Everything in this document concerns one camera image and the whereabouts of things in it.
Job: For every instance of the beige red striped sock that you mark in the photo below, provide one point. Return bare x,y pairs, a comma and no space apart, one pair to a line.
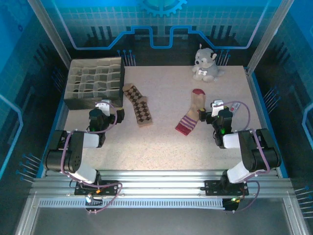
193,110

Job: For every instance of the brown argyle sock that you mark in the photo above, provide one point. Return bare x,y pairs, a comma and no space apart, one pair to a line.
138,105

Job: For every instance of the dark fabric sock organizer box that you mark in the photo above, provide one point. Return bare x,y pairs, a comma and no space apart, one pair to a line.
95,80

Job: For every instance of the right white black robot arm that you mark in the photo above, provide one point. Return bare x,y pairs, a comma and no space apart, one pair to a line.
254,149

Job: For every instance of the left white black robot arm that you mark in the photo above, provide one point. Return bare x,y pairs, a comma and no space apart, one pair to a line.
73,147

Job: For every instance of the small white plastic packet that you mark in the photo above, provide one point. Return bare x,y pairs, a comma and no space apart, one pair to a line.
236,107

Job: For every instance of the grey plush husky toy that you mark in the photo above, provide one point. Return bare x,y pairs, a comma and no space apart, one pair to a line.
205,66

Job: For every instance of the grey metal sheet panel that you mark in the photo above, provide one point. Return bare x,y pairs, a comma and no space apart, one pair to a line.
159,222

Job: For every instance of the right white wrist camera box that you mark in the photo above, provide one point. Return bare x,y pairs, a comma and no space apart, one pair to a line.
217,107

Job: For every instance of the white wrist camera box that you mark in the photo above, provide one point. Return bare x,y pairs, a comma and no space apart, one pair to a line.
217,107
103,106

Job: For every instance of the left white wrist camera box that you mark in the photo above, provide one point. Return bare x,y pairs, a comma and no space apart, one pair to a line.
103,106

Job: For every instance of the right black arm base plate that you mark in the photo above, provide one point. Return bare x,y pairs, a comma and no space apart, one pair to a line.
212,188

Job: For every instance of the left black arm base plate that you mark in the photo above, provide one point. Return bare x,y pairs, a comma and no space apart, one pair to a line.
110,188

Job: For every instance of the aluminium frame rail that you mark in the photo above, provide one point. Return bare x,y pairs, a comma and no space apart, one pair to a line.
159,181

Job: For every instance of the aluminium frame post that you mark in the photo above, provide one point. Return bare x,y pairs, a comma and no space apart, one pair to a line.
49,31
269,31

